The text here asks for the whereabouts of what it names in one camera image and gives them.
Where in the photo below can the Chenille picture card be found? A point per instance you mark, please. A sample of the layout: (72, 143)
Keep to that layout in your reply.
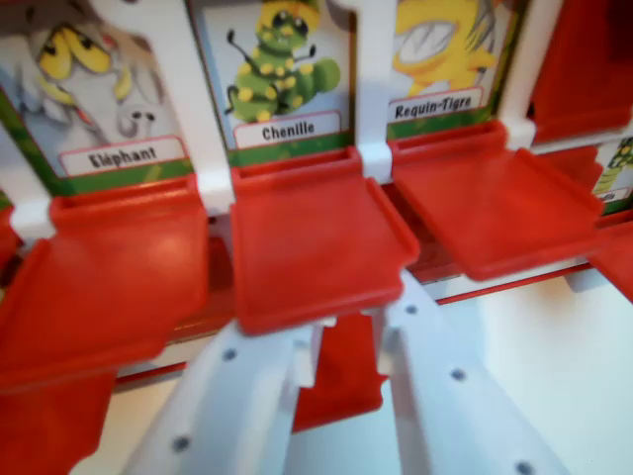
(282, 74)

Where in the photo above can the Requin-Tigre picture card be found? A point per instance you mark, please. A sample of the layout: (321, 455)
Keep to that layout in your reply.
(440, 64)

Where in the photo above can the red and white game board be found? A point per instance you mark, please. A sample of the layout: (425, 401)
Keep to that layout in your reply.
(205, 138)

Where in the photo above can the Elephant picture card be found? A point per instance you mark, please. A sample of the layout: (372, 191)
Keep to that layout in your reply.
(94, 99)

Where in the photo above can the red flap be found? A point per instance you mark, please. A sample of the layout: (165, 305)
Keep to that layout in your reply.
(311, 242)
(494, 213)
(104, 287)

